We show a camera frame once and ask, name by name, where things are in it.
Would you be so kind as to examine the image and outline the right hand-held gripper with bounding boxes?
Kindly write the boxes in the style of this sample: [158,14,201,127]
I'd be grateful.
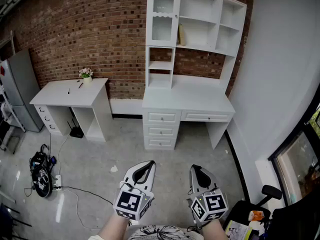
[187,164,229,229]

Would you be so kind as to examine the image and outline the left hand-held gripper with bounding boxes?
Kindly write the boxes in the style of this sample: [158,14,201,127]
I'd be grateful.
[113,160,157,222]

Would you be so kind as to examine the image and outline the tan book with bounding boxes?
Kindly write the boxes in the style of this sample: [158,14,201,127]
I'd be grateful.
[177,23,187,47]

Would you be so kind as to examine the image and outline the person's left forearm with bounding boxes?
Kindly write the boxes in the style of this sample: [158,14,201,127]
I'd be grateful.
[96,212,131,240]

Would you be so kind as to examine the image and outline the person's right forearm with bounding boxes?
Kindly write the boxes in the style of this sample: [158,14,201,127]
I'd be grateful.
[201,220,230,240]

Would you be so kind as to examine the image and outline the white desk with hutch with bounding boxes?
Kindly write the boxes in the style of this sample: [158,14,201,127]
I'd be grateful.
[141,0,248,151]

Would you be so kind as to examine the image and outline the small white side desk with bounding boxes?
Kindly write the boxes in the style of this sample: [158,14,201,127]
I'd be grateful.
[29,77,113,143]

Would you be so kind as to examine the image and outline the black office chair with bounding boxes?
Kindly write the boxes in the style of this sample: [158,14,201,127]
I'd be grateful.
[222,185,320,240]

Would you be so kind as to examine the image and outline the person's white printed shirt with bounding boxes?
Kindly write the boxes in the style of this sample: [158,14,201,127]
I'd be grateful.
[87,224,205,240]

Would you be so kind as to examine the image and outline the yellow-edged magazine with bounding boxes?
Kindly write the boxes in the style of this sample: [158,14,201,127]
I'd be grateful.
[224,219,253,240]

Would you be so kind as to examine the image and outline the orange and white toy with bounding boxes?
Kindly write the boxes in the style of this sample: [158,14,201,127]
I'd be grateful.
[247,210,266,223]

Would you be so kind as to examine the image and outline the black router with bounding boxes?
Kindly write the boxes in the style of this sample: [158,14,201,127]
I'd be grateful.
[66,118,85,139]

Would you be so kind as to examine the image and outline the black framed window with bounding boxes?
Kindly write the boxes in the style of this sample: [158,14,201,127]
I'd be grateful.
[268,103,320,207]

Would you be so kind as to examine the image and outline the black equipment bag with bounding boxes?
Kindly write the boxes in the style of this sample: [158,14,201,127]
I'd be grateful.
[29,143,57,199]

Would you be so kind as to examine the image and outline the pink flowers in white pot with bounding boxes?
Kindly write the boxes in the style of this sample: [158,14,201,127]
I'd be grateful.
[78,67,94,85]

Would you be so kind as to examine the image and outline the white metal ladder rack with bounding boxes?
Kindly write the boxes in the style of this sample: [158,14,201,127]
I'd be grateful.
[0,83,26,155]

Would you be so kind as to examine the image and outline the grey refrigerator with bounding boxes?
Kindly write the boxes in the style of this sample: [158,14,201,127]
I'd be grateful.
[0,49,45,133]

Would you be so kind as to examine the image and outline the white ribbed glass cabinet door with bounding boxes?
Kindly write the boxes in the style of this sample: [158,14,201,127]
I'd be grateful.
[145,0,181,47]

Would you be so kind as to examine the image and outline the black floor cable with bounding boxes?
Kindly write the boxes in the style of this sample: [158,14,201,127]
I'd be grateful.
[52,185,115,206]

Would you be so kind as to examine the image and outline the white floor cable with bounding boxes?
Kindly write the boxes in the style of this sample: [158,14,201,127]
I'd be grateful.
[57,133,70,177]
[61,188,101,231]

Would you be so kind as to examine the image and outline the black metal frame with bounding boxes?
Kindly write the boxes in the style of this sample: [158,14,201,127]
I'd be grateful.
[0,203,33,240]

